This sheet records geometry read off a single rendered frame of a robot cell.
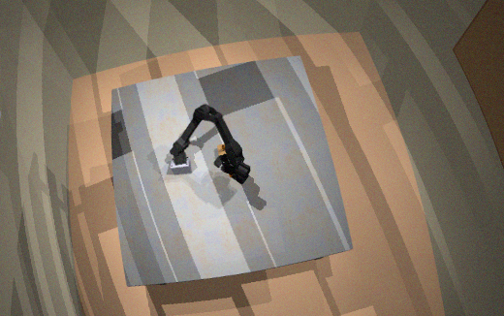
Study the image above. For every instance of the tan wooden block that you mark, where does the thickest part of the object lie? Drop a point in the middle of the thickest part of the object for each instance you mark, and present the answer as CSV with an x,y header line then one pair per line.
x,y
220,151

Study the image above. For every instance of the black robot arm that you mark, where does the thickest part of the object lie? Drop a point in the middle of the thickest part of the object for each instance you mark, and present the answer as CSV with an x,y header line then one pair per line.
x,y
233,158

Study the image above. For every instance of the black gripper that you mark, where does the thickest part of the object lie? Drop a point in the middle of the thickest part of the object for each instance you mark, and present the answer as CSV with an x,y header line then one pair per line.
x,y
218,162

